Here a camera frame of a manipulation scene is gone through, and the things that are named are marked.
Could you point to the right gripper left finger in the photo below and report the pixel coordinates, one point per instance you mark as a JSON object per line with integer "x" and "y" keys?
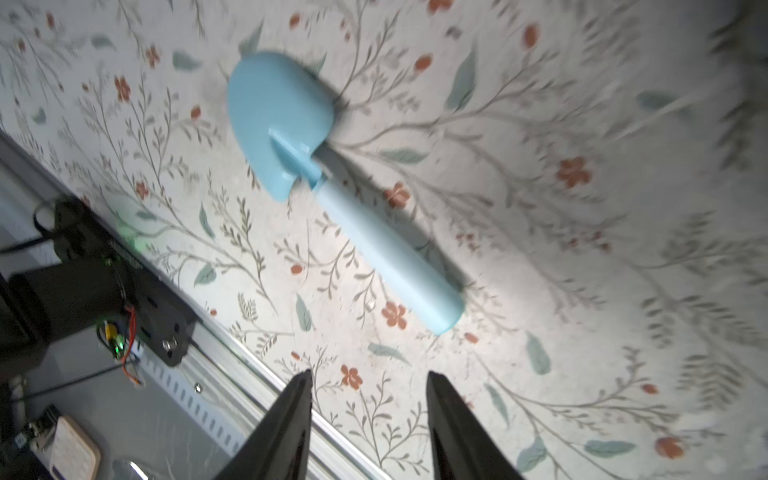
{"x": 279, "y": 447}

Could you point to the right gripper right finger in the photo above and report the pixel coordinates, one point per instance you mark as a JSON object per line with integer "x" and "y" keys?
{"x": 461, "y": 447}

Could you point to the light blue shovel crossing front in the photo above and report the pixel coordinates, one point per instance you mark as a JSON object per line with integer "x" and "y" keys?
{"x": 280, "y": 116}

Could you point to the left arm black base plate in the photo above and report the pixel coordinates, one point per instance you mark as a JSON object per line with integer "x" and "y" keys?
{"x": 165, "y": 322}

